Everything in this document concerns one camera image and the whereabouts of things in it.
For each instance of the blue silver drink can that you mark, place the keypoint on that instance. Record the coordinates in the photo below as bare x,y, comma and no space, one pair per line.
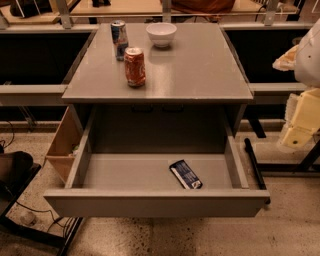
119,38

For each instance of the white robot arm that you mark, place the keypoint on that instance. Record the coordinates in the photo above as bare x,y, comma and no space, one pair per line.
307,67

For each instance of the orange soda can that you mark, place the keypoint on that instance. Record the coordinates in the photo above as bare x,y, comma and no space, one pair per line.
134,66

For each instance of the dark bag on floor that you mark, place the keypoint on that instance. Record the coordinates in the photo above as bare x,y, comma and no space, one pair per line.
14,170

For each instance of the brown cardboard box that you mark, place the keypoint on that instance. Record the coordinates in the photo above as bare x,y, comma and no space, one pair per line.
67,137

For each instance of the white ceramic bowl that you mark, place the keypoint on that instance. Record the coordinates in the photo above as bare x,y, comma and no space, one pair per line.
161,34

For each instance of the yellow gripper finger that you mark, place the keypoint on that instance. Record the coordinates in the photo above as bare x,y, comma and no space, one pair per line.
287,61
302,120

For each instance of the grey open top drawer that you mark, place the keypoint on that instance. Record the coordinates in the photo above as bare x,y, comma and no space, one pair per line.
122,166

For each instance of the grey counter cabinet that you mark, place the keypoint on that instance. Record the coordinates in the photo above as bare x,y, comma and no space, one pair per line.
198,67

